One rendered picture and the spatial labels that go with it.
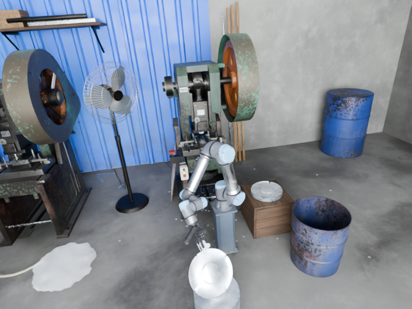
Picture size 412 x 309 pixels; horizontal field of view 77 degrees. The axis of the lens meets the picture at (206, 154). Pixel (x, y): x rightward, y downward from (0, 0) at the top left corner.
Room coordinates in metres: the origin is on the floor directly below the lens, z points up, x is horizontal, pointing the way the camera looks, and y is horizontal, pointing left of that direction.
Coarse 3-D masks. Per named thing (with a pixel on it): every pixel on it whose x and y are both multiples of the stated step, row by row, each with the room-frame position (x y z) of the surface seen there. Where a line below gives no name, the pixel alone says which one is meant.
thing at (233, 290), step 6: (234, 282) 1.18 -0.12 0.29; (228, 288) 1.14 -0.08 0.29; (234, 288) 1.14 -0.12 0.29; (222, 294) 1.10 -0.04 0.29; (228, 294) 1.10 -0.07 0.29; (234, 294) 1.09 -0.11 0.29; (198, 300) 1.07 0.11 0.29; (204, 300) 1.07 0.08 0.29; (210, 300) 1.07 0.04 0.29; (216, 300) 1.06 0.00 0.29; (222, 300) 1.06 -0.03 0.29; (228, 300) 1.06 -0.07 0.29; (234, 300) 1.05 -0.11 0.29; (204, 306) 1.03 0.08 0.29; (210, 306) 1.03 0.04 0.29; (216, 306) 1.03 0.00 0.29; (222, 306) 1.02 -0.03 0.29; (228, 306) 1.02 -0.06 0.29
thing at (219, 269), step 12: (216, 252) 1.24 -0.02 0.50; (192, 264) 1.17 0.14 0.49; (204, 264) 1.18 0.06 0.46; (216, 264) 1.19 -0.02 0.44; (228, 264) 1.21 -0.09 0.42; (192, 276) 1.13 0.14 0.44; (204, 276) 1.14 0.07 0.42; (216, 276) 1.15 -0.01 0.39; (228, 276) 1.17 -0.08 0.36; (204, 288) 1.10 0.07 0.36; (216, 288) 1.11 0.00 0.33
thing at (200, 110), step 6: (198, 102) 2.49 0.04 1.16; (204, 102) 2.49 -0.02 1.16; (198, 108) 2.48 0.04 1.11; (204, 108) 2.49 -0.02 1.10; (198, 114) 2.48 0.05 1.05; (204, 114) 2.49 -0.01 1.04; (198, 120) 2.47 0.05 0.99; (204, 120) 2.49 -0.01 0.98; (198, 126) 2.44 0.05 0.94; (204, 126) 2.46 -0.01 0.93
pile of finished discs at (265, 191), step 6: (252, 186) 2.15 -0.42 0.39; (258, 186) 2.14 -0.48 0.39; (264, 186) 2.12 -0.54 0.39; (270, 186) 2.12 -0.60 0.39; (276, 186) 2.11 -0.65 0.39; (252, 192) 2.04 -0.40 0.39; (258, 192) 2.04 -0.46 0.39; (264, 192) 2.03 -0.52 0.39; (270, 192) 2.02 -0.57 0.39; (276, 192) 2.02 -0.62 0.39; (282, 192) 2.03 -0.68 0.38; (258, 198) 1.97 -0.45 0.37; (264, 198) 1.94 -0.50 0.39; (270, 198) 1.93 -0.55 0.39; (276, 198) 1.94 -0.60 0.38
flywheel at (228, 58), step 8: (224, 48) 2.82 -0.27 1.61; (232, 48) 2.52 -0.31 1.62; (224, 56) 2.84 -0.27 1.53; (232, 56) 2.66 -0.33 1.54; (224, 64) 2.89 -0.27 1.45; (232, 64) 2.72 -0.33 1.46; (224, 72) 2.91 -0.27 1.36; (232, 72) 2.59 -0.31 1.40; (232, 80) 2.54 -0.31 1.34; (224, 88) 2.88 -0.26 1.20; (232, 88) 2.69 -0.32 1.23; (232, 96) 2.69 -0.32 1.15; (232, 104) 2.70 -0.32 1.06; (232, 112) 2.57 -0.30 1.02
